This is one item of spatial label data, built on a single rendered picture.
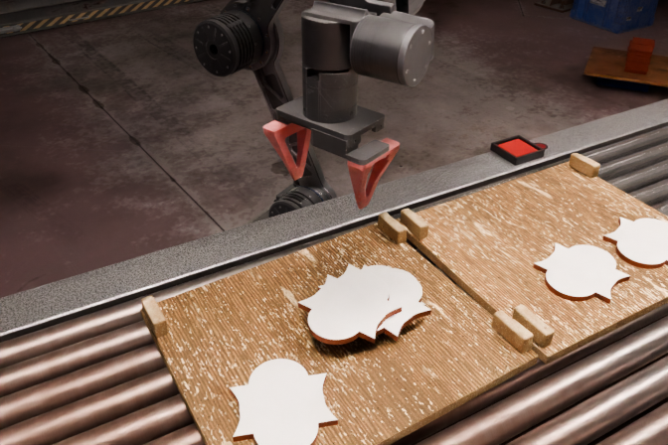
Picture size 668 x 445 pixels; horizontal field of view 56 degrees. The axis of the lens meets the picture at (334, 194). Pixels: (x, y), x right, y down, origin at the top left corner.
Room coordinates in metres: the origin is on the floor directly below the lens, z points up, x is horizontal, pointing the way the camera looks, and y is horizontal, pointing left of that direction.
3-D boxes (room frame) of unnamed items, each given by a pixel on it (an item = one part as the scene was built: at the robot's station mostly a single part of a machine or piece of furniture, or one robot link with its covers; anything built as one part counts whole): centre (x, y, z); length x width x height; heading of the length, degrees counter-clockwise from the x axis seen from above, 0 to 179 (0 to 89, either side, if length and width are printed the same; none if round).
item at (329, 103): (0.61, 0.00, 1.27); 0.10 x 0.07 x 0.07; 51
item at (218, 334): (0.61, 0.00, 0.93); 0.41 x 0.35 x 0.02; 121
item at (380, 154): (0.58, -0.02, 1.20); 0.07 x 0.07 x 0.09; 51
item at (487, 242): (0.81, -0.37, 0.93); 0.41 x 0.35 x 0.02; 119
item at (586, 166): (1.02, -0.47, 0.95); 0.06 x 0.02 x 0.03; 29
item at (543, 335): (0.60, -0.26, 0.95); 0.06 x 0.02 x 0.03; 29
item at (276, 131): (0.63, 0.03, 1.20); 0.07 x 0.07 x 0.09; 51
